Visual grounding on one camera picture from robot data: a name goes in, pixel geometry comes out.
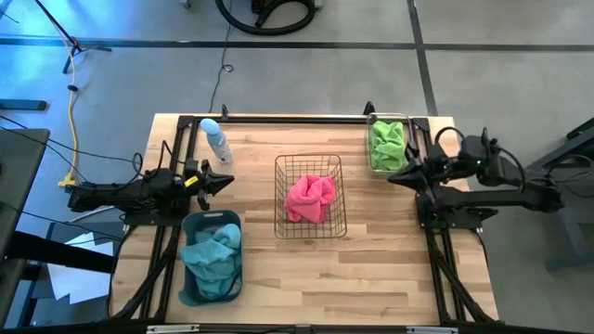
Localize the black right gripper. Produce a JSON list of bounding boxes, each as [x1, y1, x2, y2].
[[387, 141, 454, 191]]

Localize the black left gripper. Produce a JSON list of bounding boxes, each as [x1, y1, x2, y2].
[[183, 157, 235, 212]]

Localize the pink microfiber towel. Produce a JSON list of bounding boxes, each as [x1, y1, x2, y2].
[[303, 173, 337, 206], [283, 184, 327, 225]]

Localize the teal plastic bin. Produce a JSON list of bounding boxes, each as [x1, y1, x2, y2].
[[177, 209, 245, 307]]

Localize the light blue spray bottle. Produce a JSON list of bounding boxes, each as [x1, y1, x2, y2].
[[200, 117, 235, 165]]

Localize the clear plastic container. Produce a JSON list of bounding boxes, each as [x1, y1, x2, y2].
[[366, 111, 415, 178]]

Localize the dark grey side table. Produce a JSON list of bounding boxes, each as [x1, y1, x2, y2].
[[540, 118, 594, 271]]

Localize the white paper sheets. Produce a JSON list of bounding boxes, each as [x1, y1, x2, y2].
[[45, 231, 115, 305]]

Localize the dark grey desk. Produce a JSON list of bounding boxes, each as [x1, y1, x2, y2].
[[0, 127, 51, 261]]

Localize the black tripod stand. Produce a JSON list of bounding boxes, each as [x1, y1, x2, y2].
[[33, 0, 113, 75]]

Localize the dark wire basket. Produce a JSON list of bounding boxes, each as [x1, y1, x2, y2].
[[273, 153, 349, 239]]

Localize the black aluminium table frame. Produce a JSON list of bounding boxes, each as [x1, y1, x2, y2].
[[109, 100, 500, 326]]

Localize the thin black floor cable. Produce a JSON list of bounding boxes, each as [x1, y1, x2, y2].
[[207, 0, 235, 114]]

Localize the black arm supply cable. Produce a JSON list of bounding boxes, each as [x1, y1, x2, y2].
[[0, 114, 146, 181]]

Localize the silver metal bracket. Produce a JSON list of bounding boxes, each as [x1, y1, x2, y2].
[[407, 326, 458, 334], [147, 324, 201, 334]]

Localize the black vacuum hose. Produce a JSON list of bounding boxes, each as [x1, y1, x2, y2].
[[214, 0, 318, 37]]

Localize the yellow extension cable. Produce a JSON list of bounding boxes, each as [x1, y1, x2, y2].
[[57, 27, 83, 188]]

